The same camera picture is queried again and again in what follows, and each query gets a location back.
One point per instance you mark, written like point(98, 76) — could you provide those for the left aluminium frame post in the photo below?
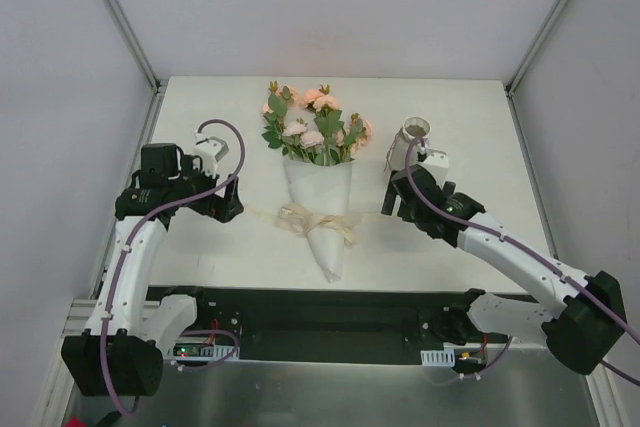
point(132, 43)

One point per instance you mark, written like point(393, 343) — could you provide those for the pink flower bouquet white wrap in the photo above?
point(318, 143)

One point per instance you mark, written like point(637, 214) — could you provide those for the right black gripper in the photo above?
point(401, 192)

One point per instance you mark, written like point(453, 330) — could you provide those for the right white cable duct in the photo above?
point(449, 357)

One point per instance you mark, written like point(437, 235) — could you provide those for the white ribbed ceramic vase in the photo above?
point(411, 128)

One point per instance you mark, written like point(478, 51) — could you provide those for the cream printed ribbon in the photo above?
point(300, 221)

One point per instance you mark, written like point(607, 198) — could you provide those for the right aluminium frame post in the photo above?
point(541, 36)

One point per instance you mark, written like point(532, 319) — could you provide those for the left white cable duct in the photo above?
point(199, 352)

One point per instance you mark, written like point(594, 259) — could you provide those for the white cable duct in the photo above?
point(199, 352)
point(449, 357)

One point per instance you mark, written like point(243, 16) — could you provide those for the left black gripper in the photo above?
point(223, 199)

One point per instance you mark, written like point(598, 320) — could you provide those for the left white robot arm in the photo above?
point(120, 350)

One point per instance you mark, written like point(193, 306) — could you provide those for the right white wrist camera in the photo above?
point(436, 162)

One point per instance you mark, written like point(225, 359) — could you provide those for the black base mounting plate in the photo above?
point(348, 327)

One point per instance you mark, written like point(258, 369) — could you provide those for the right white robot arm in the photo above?
point(576, 316)

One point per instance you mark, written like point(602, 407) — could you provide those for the aluminium frame post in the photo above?
point(541, 36)
point(132, 43)

